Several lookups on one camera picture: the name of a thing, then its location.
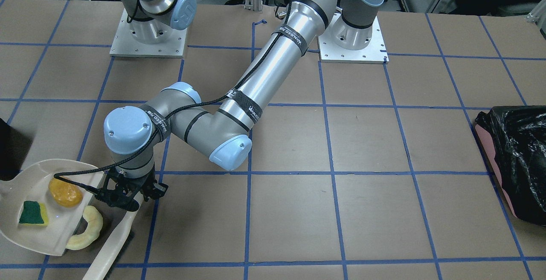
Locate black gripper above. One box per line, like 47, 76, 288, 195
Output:
94, 169, 169, 212

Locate beige plastic dustpan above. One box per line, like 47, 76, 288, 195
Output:
0, 159, 96, 256

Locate black-lined trash bin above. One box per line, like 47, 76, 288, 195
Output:
0, 119, 33, 181
474, 106, 546, 226

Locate pale banana peel piece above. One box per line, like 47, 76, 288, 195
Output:
66, 205, 103, 251

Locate green yellow sponge piece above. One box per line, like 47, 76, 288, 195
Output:
19, 200, 49, 226

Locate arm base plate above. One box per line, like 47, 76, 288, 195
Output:
110, 10, 188, 58
318, 13, 389, 64

